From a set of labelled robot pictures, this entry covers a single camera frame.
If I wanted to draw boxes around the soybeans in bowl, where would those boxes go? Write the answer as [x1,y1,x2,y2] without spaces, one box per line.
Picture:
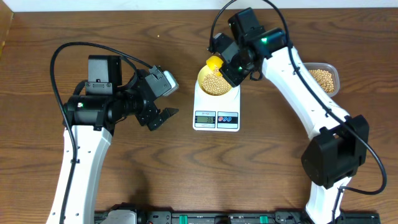
[201,70,232,96]

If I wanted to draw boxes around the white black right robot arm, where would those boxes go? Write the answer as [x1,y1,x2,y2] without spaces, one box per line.
[210,8,369,223]

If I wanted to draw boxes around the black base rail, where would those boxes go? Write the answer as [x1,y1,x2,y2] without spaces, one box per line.
[95,202,381,224]

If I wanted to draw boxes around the clear container of soybeans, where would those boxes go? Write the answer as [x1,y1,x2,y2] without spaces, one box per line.
[304,62,340,97]

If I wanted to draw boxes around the white digital kitchen scale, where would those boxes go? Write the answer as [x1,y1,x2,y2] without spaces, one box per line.
[192,82,241,132]

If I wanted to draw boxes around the pale yellow bowl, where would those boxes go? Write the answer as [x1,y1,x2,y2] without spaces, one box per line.
[197,65,232,96]

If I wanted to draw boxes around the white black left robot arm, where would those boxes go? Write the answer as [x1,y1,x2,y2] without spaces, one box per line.
[47,55,178,223]

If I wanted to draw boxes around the yellow plastic measuring scoop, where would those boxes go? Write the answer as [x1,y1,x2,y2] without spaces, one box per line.
[206,55,223,77]

